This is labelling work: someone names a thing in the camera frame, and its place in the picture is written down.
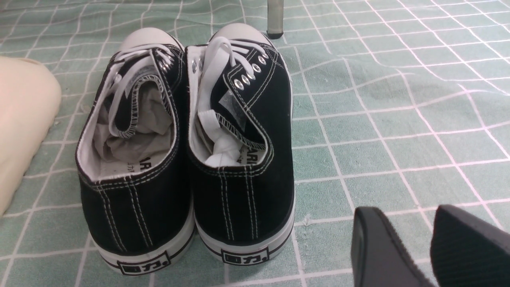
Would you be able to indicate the right cream slipper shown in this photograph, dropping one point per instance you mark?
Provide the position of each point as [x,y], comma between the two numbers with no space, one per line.
[30,98]

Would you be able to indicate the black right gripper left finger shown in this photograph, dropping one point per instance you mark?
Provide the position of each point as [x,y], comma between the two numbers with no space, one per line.
[378,256]

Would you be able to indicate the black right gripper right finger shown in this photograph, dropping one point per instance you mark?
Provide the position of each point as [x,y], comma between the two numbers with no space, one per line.
[467,251]

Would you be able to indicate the black canvas sneaker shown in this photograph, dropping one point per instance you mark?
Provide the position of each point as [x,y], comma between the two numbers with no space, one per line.
[131,157]
[239,145]

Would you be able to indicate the right black canvas sneaker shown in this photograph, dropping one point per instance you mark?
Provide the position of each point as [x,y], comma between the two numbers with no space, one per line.
[239,145]

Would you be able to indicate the metal shoe rack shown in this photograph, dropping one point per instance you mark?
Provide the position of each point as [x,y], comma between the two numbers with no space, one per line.
[275,16]

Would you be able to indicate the left black canvas sneaker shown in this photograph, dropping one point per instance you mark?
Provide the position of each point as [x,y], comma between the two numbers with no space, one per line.
[131,157]

